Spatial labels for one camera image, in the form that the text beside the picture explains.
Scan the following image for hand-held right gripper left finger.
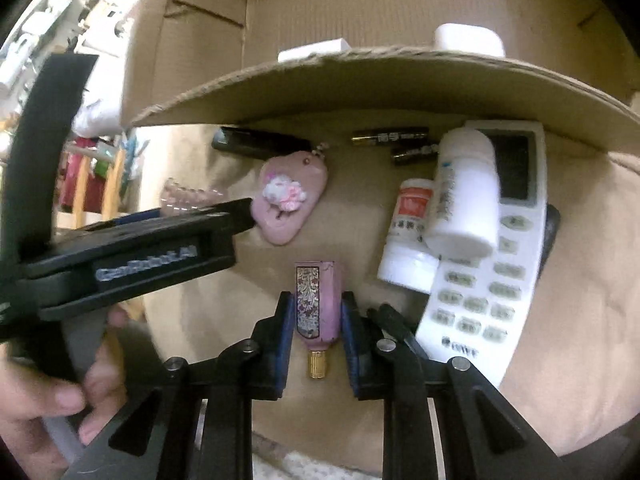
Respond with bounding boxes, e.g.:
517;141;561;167
65;291;296;480

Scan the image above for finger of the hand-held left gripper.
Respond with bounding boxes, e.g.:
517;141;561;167
75;198;255;242

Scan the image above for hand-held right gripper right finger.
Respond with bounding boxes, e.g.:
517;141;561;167
341;290;576;480

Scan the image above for pink perfume bottle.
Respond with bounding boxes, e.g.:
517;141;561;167
295;260;344;381

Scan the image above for white bottle red label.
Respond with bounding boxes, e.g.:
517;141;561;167
376;178;441;295

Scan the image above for black gold battery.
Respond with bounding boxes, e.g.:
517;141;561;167
391;142;441;167
351;127;430;147

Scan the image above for brown cardboard box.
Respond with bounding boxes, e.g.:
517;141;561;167
120;0;640;476

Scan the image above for person's left hand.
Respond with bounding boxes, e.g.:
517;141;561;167
0;306;132;480

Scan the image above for clear pink hair clip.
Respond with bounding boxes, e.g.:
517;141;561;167
160;178;230;221

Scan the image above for black lighter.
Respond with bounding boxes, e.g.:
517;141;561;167
211;127;311;163

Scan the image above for wooden chair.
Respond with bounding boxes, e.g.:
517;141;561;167
60;145;127;231

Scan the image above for white remote control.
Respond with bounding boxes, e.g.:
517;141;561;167
414;120;548;391

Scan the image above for white plastic bag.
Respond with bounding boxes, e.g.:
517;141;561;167
72;85;126;138

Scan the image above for white bottle blue label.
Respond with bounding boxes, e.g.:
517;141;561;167
424;129;502;261

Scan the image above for small white box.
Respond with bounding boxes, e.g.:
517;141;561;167
277;37;351;63

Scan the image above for tan sheet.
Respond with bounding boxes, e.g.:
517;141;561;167
495;130;640;466

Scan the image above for white charger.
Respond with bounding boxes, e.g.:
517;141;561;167
433;23;506;57

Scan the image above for pink cloud keychain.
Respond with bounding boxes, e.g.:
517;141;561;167
250;147;331;247

